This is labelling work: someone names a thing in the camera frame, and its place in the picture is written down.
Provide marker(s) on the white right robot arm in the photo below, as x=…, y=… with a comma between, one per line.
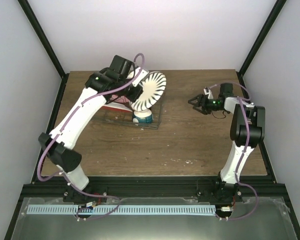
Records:
x=247, y=130

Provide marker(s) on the pink plastic bear plate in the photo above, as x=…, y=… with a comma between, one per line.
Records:
x=119, y=99

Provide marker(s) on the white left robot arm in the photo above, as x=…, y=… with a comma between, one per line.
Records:
x=58, y=145

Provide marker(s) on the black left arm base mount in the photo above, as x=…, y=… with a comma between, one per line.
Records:
x=73, y=196

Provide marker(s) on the cream upturned bowl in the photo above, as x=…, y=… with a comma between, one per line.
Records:
x=143, y=117

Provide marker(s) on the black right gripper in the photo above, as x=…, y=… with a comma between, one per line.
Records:
x=200, y=98

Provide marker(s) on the grey wire dish rack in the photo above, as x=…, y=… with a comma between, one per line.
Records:
x=120, y=112

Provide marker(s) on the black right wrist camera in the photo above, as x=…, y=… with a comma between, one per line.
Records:
x=226, y=90

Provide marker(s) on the black aluminium enclosure frame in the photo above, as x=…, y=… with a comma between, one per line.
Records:
x=152, y=186

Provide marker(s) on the light blue slotted cable duct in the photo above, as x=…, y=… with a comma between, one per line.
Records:
x=67, y=209

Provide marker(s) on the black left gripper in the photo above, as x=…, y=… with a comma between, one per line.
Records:
x=133, y=96

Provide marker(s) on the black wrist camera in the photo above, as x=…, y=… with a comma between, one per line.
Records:
x=121, y=65
x=226, y=90

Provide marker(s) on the red plate with teal flower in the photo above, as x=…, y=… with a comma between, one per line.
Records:
x=114, y=106

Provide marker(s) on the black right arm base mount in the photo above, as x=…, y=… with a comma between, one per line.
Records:
x=217, y=192

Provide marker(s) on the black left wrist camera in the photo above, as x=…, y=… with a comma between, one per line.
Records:
x=121, y=65

